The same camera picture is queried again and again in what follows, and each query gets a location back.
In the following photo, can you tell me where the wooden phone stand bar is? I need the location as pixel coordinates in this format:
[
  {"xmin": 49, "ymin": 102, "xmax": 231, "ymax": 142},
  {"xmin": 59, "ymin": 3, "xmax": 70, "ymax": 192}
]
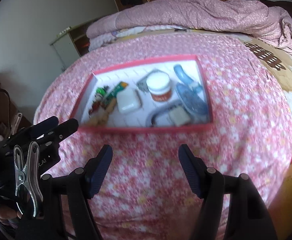
[{"xmin": 99, "ymin": 98, "xmax": 117, "ymax": 126}]

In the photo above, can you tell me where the red toy keychain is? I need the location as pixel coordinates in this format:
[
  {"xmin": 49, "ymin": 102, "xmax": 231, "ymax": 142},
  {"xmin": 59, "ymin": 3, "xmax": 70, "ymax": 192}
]
[{"xmin": 88, "ymin": 100, "xmax": 101, "ymax": 115}]

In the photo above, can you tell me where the green white figure keychain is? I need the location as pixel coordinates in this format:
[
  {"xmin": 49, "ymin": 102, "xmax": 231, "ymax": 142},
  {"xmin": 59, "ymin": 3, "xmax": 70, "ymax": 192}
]
[{"xmin": 95, "ymin": 86, "xmax": 109, "ymax": 101}]

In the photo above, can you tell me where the white earbuds case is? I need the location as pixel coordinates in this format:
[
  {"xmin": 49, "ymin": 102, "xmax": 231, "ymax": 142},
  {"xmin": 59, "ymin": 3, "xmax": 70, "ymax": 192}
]
[{"xmin": 116, "ymin": 88, "xmax": 141, "ymax": 114}]

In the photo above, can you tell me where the green orange battery pack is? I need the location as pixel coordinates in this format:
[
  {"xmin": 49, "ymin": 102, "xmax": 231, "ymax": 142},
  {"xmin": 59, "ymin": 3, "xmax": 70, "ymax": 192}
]
[{"xmin": 101, "ymin": 81, "xmax": 128, "ymax": 109}]

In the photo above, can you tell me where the grey perforated metal block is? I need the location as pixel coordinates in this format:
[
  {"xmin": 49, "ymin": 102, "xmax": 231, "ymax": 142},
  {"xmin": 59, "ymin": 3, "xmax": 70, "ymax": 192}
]
[{"xmin": 136, "ymin": 76, "xmax": 149, "ymax": 93}]

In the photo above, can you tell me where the white orange jar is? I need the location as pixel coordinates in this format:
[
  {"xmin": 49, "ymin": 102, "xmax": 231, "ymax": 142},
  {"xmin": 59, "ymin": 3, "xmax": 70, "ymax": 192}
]
[{"xmin": 146, "ymin": 72, "xmax": 172, "ymax": 102}]

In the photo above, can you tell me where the white charger plug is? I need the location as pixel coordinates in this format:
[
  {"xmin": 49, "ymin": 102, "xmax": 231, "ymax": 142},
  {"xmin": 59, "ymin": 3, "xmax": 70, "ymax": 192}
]
[{"xmin": 168, "ymin": 106, "xmax": 191, "ymax": 127}]

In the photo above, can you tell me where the blue correction tape dispenser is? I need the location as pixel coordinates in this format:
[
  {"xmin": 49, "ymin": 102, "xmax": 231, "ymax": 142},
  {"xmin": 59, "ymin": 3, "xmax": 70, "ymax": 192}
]
[{"xmin": 175, "ymin": 83, "xmax": 208, "ymax": 115}]

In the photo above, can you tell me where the light blue handle toy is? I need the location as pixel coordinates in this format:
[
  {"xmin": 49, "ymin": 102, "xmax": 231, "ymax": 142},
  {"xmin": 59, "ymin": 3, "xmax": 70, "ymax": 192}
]
[{"xmin": 174, "ymin": 64, "xmax": 203, "ymax": 94}]

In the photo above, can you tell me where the person's hand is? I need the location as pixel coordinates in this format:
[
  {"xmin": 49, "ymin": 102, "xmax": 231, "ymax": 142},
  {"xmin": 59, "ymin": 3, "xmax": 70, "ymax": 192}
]
[{"xmin": 0, "ymin": 206, "xmax": 22, "ymax": 222}]

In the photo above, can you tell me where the metal spring clip right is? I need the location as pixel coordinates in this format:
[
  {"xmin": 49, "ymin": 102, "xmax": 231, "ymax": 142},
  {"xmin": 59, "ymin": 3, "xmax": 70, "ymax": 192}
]
[{"xmin": 13, "ymin": 141, "xmax": 43, "ymax": 218}]

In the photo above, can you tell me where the cartoon print pillow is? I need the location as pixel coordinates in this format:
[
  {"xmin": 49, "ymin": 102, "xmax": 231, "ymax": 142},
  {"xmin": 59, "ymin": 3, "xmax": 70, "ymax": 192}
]
[{"xmin": 111, "ymin": 26, "xmax": 147, "ymax": 43}]

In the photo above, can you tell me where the pink shallow cardboard box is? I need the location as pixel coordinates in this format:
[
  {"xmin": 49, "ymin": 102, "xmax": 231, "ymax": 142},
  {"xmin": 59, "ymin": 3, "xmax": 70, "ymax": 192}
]
[{"xmin": 71, "ymin": 55, "xmax": 213, "ymax": 133}]

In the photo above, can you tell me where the pink quilted blanket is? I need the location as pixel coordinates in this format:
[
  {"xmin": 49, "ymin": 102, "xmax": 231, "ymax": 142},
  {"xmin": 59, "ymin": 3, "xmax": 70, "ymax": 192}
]
[{"xmin": 86, "ymin": 0, "xmax": 292, "ymax": 55}]

